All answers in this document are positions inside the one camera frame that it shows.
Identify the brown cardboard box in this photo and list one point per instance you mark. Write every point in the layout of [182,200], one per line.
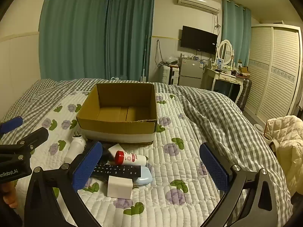
[118,127]

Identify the narrow teal curtain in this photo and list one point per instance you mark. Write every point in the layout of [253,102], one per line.
[236,33]

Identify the person's left hand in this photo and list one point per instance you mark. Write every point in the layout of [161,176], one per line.
[8,195]

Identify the dark checkered suitcase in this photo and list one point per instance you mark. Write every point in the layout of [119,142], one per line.
[245,93]

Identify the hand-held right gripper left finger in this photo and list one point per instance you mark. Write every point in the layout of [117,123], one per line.
[87,166]

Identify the grey small fridge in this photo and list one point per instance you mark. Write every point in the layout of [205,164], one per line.
[190,72]

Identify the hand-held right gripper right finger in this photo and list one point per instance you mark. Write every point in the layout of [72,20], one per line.
[214,167]

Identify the white tube with red cap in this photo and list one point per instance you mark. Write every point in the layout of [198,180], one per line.
[131,159]

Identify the white pole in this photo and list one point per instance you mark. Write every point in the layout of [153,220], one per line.
[144,59]

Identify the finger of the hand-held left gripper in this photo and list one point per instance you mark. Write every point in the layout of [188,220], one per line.
[10,124]
[35,137]

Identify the oval white mirror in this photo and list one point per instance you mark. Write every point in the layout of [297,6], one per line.
[224,50]

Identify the light blue case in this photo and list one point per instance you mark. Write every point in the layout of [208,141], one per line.
[146,178]

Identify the white air conditioner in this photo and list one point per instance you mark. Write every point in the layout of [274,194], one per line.
[197,1]

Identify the cream quilted jacket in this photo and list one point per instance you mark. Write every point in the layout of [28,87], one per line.
[288,141]

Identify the white floral quilt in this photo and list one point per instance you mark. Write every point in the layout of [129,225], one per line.
[175,165]

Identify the small white box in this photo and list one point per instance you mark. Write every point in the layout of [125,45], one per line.
[116,149]

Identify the white plastic bottle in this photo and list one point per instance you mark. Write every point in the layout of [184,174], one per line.
[75,148]

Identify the white charger adapter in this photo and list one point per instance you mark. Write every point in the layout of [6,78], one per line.
[119,187]

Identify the white suitcase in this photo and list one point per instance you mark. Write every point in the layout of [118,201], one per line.
[170,74]

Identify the small brown box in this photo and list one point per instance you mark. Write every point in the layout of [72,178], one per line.
[244,70]

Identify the black remote control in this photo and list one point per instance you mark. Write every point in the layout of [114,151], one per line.
[116,170]

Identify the black wall television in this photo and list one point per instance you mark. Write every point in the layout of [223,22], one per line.
[198,39]

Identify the white dressing table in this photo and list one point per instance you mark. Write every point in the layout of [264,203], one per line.
[224,76]

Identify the clear plastic bag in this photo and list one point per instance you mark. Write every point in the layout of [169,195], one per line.
[172,60]

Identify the blue photo frame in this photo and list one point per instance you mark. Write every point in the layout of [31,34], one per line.
[220,63]

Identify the wide teal curtain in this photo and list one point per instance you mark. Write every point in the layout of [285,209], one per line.
[71,33]

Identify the white louvred wardrobe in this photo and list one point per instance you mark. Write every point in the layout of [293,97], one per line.
[274,71]

